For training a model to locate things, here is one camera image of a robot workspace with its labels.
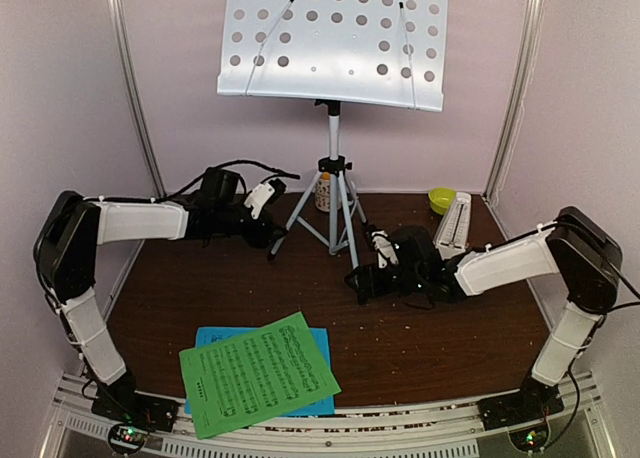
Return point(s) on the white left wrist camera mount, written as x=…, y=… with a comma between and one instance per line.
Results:
x=257, y=198

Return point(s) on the white metronome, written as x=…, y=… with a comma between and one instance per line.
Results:
x=451, y=238

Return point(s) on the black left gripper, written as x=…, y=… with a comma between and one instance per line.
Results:
x=259, y=237

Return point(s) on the floral ceramic mug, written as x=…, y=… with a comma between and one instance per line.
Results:
x=322, y=193

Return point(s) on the green sheet music page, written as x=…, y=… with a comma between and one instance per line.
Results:
x=255, y=376

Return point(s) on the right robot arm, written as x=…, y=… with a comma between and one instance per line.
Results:
x=571, y=247

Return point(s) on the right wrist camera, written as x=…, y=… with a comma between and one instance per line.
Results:
x=383, y=246

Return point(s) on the left aluminium frame post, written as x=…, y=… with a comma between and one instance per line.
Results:
x=117, y=15

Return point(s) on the small yellow-green bowl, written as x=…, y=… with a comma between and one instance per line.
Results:
x=440, y=199

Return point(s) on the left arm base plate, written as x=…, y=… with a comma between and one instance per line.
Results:
x=146, y=412

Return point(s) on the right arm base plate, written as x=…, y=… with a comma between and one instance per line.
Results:
x=516, y=408

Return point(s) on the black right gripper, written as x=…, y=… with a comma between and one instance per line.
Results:
x=368, y=278

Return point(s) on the white perforated music stand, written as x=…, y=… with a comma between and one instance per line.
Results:
x=376, y=52

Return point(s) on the aluminium frame post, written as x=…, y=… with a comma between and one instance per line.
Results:
x=524, y=71
x=117, y=15

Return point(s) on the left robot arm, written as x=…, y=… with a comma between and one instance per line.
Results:
x=225, y=200

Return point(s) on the right aluminium frame post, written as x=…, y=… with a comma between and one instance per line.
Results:
x=524, y=71

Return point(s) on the aluminium front rail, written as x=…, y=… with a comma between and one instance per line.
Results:
x=448, y=428

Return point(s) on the blue sheet music page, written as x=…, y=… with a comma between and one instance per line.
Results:
x=324, y=407

